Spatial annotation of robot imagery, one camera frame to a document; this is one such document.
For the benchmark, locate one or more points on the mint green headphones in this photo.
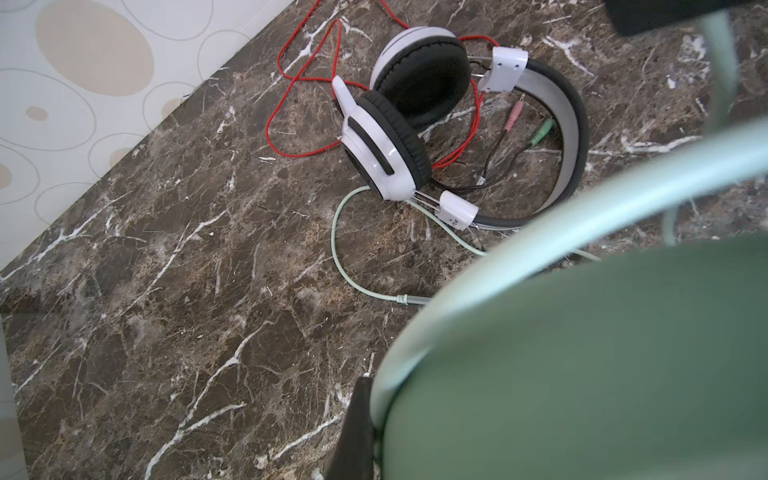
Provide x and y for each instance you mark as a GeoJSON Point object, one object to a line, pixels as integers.
{"type": "Point", "coordinates": [647, 365]}

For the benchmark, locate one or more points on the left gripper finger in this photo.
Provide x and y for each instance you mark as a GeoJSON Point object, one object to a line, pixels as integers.
{"type": "Point", "coordinates": [353, 456]}

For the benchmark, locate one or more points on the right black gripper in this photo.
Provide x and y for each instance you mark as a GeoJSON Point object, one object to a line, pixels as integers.
{"type": "Point", "coordinates": [633, 17]}

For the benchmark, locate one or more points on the white black headphones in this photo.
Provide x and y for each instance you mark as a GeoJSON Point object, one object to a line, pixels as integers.
{"type": "Point", "coordinates": [420, 77]}

